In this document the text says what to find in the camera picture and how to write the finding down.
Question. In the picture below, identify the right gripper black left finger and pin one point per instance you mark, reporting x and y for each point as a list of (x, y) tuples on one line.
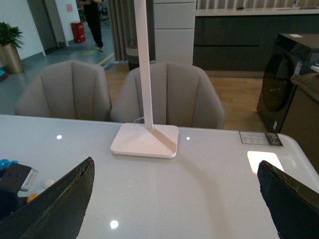
[(58, 212)]

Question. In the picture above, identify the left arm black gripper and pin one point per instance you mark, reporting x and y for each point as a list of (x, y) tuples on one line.
[(9, 202)]

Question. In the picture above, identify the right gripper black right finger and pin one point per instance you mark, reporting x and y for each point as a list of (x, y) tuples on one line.
[(294, 207)]

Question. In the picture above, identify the white studded base plate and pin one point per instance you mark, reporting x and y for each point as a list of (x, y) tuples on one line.
[(46, 184)]

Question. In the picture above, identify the blue three-stud toy block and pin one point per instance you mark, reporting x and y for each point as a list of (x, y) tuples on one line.
[(5, 163)]

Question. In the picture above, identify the table label sticker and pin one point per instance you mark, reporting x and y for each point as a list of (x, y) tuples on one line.
[(260, 138)]

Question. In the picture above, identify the left beige upholstered chair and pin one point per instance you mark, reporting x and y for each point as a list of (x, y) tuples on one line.
[(67, 90)]

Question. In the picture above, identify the beige upholstered chair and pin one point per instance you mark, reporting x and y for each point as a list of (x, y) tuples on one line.
[(182, 95), (67, 90)]

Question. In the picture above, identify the white desk lamp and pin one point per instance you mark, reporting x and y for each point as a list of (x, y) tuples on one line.
[(148, 139)]

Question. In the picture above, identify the potted green plant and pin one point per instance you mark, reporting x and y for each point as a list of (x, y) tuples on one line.
[(10, 41)]

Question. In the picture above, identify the black washing machine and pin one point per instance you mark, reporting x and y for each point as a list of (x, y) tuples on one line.
[(292, 54)]

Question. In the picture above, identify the right beige upholstered chair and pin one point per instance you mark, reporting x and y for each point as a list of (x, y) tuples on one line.
[(182, 95)]

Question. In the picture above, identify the red fire extinguisher box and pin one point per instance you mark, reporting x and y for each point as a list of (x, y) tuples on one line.
[(78, 32)]

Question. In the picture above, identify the dark kitchen counter cabinet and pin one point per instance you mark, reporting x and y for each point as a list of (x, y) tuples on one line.
[(242, 40)]

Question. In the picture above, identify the person walking in background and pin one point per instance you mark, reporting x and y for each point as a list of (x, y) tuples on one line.
[(92, 15)]

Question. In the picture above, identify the beige curtain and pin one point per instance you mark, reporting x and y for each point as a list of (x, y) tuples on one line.
[(121, 15)]

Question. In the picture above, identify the white drawer cabinet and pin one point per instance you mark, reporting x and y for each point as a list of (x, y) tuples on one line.
[(174, 22)]

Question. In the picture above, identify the woven basket with handles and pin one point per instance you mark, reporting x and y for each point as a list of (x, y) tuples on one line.
[(132, 54)]

